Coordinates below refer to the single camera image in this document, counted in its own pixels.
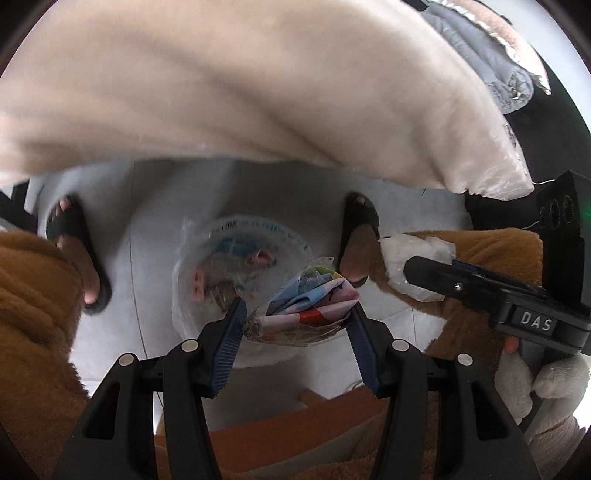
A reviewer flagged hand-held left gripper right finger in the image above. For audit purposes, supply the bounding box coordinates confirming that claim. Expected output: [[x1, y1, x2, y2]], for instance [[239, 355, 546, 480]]
[[345, 302, 541, 480]]

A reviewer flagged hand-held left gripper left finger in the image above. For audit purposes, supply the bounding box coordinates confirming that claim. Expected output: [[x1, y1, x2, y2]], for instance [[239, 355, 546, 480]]
[[53, 298, 247, 480]]

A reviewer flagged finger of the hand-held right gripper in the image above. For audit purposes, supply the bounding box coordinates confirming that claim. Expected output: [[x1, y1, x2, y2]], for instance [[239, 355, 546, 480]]
[[451, 258, 543, 291], [403, 255, 514, 320]]

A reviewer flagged large white tissue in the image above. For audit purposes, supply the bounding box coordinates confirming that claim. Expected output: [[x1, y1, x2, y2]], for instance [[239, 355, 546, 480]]
[[379, 233, 458, 303]]

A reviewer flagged brown patterned box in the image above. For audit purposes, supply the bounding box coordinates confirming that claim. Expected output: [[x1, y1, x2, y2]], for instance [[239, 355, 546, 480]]
[[210, 281, 238, 310]]

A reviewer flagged clear bag with red label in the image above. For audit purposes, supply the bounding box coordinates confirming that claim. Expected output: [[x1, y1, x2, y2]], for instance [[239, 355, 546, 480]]
[[244, 256, 361, 347]]

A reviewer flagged round bin with plastic liner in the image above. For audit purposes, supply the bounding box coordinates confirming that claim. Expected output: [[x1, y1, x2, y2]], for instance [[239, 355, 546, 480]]
[[171, 213, 345, 370]]

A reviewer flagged person's right forearm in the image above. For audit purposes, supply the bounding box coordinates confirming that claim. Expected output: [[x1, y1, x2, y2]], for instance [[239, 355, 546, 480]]
[[524, 413, 591, 480]]

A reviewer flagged person's right hand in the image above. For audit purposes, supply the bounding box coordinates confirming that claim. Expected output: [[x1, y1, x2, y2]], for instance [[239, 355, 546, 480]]
[[494, 337, 591, 441]]

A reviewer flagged person's right leg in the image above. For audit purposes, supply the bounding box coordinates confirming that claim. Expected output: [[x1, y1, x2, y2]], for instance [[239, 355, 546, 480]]
[[339, 194, 546, 370]]

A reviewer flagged person's leg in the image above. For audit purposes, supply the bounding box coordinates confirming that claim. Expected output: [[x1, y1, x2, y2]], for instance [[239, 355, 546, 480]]
[[339, 194, 546, 370], [0, 196, 114, 480]]

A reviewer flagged brown cardboard piece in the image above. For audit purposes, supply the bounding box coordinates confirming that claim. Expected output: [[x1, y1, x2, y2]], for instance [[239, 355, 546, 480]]
[[154, 385, 389, 480]]

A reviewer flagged black slipper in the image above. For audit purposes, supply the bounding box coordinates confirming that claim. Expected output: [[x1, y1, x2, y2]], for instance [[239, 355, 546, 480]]
[[46, 194, 114, 317], [337, 191, 382, 289]]

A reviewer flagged black headboard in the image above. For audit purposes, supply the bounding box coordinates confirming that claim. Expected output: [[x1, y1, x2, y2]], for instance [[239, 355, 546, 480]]
[[503, 60, 591, 195]]

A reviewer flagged person's left leg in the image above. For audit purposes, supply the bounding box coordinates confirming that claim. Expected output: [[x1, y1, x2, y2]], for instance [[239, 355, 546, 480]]
[[0, 196, 114, 480]]

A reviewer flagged grey folded duvet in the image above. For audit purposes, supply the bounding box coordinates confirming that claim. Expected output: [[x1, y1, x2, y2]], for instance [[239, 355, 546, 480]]
[[420, 2, 552, 116]]

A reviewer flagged pink frilled pillow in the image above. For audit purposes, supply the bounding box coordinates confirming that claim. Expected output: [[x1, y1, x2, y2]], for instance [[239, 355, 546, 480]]
[[443, 0, 552, 95]]

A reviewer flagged cream fluffy blanket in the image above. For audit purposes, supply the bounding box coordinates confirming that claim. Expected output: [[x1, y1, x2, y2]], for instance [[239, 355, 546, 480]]
[[0, 0, 536, 201]]

